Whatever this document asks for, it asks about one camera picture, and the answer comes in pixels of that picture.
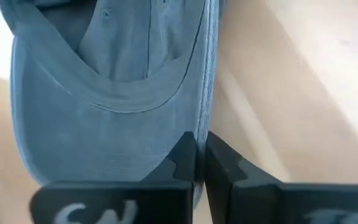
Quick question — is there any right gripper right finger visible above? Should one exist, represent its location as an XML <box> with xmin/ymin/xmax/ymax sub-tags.
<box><xmin>205</xmin><ymin>131</ymin><xmax>358</xmax><ymax>224</ymax></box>

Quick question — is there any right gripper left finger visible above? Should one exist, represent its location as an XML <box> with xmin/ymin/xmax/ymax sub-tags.
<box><xmin>29</xmin><ymin>131</ymin><xmax>198</xmax><ymax>224</ymax></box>

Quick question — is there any grey cap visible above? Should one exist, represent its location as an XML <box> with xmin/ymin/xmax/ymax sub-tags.
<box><xmin>0</xmin><ymin>0</ymin><xmax>222</xmax><ymax>208</ymax></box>

